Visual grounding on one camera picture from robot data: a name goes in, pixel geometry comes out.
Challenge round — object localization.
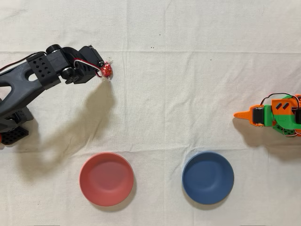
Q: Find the red bowl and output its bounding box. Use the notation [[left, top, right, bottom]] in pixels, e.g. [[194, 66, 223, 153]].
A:
[[79, 152, 135, 207]]

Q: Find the red candy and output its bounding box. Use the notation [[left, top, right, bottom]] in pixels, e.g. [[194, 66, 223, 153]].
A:
[[100, 57, 114, 82]]

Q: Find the white tablecloth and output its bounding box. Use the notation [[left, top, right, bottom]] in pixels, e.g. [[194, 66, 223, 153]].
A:
[[0, 0, 301, 226]]

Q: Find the red white black servo cable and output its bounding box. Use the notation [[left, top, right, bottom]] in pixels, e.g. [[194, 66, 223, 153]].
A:
[[73, 58, 103, 77]]

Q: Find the blue bowl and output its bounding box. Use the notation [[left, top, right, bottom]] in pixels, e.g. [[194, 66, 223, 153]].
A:
[[182, 151, 235, 205]]

